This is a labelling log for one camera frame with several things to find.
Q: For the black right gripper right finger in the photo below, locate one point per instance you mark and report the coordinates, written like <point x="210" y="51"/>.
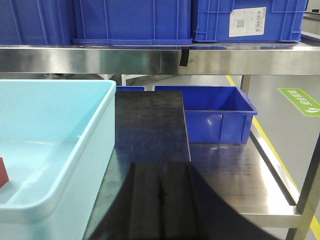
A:
<point x="192" y="211"/>

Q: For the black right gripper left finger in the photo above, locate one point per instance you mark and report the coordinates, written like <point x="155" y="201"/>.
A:
<point x="135" y="213"/>

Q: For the black tape strip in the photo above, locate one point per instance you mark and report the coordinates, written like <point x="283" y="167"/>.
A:
<point x="184" y="58"/>

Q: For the large blue crate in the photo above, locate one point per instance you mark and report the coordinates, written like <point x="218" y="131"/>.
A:
<point x="132" y="22"/>
<point x="37" y="22"/>

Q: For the blue crate with label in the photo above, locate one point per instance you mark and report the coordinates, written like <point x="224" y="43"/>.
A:
<point x="247" y="21"/>

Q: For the stainless steel table frame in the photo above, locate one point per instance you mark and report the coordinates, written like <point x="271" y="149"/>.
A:
<point x="244" y="59"/>

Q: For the large blue crate left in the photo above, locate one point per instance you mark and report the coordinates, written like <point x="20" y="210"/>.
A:
<point x="37" y="22"/>

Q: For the red cube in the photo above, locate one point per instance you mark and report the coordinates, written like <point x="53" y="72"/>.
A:
<point x="4" y="178"/>

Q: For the large blue crate centre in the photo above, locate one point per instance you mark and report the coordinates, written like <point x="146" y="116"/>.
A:
<point x="132" y="22"/>

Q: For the light cyan plastic tray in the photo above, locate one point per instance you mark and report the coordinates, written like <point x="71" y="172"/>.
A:
<point x="56" y="140"/>

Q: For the small blue bin right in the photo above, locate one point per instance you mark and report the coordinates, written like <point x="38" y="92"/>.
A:
<point x="215" y="114"/>

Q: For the black rubber table mat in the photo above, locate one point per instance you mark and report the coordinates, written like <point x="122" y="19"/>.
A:
<point x="149" y="127"/>

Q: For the small blue bin behind mat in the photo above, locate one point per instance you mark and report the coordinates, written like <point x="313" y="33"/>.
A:
<point x="131" y="88"/>

